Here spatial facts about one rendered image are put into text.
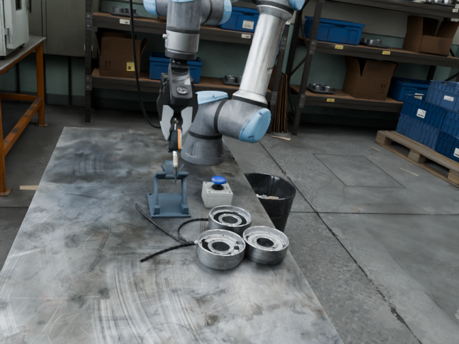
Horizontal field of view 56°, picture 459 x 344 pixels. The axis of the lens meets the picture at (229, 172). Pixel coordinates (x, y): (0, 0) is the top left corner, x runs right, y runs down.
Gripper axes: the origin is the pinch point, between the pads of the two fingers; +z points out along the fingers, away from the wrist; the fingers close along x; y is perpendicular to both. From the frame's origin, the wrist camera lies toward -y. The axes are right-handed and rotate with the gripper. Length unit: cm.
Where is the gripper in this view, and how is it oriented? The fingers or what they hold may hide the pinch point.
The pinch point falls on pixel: (175, 136)
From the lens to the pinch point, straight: 106.4
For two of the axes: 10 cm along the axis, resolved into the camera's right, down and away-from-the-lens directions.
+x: -9.6, -0.2, -2.9
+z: -1.3, 9.2, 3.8
